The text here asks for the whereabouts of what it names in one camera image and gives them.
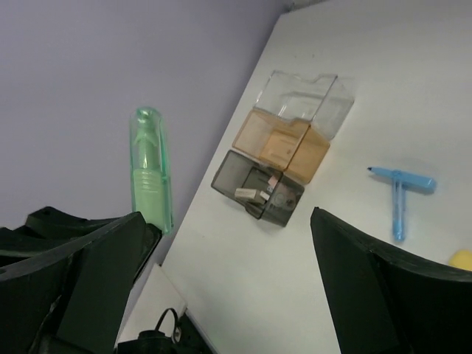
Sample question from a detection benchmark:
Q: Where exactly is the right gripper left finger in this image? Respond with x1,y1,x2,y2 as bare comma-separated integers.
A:
1,206,162,353

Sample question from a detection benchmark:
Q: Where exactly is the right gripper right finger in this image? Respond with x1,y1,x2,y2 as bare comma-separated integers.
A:
310,208,471,353

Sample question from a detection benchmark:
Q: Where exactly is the green highlighter pen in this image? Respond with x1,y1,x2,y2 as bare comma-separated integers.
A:
129,107,174,235

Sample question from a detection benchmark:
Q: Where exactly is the small boxed eraser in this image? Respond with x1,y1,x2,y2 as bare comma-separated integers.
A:
265,176,280,195

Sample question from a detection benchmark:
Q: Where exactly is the white eraser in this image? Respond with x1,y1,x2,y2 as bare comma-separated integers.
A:
235,188,259,201

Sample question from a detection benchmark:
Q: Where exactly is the yellow eraser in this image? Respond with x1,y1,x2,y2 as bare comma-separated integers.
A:
448,249,472,271

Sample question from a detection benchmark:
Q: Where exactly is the blue pen cap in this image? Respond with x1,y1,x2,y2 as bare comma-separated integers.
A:
392,176,406,243

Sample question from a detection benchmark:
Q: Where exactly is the blue highlighter pen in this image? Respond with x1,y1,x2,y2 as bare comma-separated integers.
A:
367,167,437,192

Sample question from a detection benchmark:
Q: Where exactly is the dark grey plastic container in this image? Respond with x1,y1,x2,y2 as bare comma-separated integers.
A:
211,150,305,227

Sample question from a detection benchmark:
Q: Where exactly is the orange plastic container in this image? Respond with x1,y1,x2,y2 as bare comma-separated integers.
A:
232,108,330,184

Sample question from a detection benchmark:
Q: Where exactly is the clear plastic container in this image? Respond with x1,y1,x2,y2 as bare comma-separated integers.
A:
254,70,355,141

